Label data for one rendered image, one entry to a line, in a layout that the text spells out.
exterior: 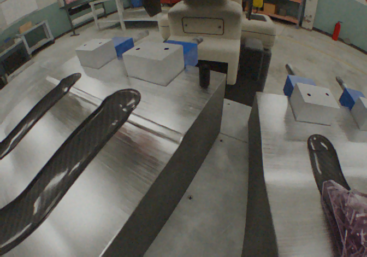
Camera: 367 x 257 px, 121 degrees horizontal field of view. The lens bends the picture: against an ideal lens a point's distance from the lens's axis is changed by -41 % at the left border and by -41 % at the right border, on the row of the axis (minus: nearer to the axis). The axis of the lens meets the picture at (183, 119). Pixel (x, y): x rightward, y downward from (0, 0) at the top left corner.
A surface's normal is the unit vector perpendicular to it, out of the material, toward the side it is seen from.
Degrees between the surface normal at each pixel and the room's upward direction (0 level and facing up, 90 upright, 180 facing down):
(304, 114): 90
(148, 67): 90
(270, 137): 0
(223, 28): 98
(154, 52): 0
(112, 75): 0
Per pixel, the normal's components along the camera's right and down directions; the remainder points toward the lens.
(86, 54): -0.50, 0.65
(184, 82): -0.07, -0.69
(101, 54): 0.87, 0.32
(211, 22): -0.29, 0.79
